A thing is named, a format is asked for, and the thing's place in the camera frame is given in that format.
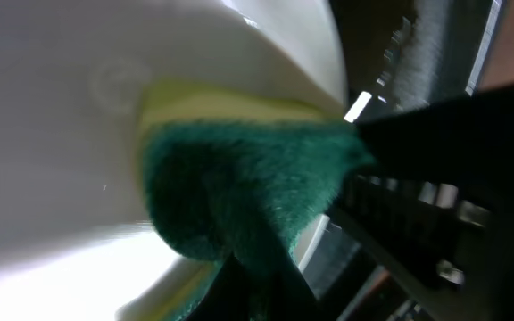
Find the white plate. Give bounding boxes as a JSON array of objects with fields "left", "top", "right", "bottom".
[{"left": 0, "top": 0, "right": 347, "bottom": 320}]

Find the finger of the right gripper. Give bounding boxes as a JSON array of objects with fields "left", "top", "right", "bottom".
[
  {"left": 329, "top": 176, "right": 514, "bottom": 320},
  {"left": 357, "top": 84, "right": 514, "bottom": 191}
]

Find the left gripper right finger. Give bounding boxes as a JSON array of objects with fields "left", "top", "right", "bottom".
[{"left": 267, "top": 251, "right": 322, "bottom": 321}]

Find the green scrubbing sponge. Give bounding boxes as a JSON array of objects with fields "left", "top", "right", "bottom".
[{"left": 136, "top": 79, "right": 376, "bottom": 320}]

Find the black round tray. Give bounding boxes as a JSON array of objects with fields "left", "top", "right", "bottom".
[{"left": 299, "top": 0, "right": 506, "bottom": 321}]

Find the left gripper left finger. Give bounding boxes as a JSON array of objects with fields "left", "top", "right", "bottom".
[{"left": 185, "top": 255, "right": 252, "bottom": 321}]

